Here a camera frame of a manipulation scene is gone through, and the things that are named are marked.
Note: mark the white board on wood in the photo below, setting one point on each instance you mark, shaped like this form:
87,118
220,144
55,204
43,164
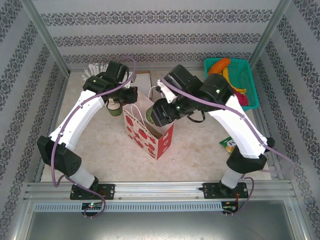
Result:
143,72

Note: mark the white wrapped straw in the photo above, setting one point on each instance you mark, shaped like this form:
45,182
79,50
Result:
102,68
85,75
90,70
107,67
96,68

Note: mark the pink dragon fruit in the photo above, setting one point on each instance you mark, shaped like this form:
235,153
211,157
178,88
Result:
242,98

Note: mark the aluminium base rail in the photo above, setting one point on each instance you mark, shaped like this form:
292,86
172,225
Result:
160,190

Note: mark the aluminium back rail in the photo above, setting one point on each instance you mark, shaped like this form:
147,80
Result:
150,67

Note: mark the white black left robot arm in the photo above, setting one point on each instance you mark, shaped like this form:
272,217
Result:
75,125

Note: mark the aluminium frame post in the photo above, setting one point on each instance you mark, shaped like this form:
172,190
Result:
42,32
270,30

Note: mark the green yellow candy bag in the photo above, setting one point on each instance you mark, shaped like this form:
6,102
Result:
228,145

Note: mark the orange toy fruit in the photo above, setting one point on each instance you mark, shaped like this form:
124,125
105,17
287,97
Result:
220,64

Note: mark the teal plastic basket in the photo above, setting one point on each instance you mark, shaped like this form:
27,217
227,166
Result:
245,72

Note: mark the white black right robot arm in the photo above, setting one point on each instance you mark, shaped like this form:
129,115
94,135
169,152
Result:
240,132

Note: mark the white napkin stack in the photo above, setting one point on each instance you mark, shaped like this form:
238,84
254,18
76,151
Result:
145,80

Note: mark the yellow banana bunch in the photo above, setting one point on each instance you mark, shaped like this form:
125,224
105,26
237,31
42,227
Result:
226,75

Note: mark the red white paper gift bag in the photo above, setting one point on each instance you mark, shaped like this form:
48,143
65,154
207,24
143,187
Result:
166,142

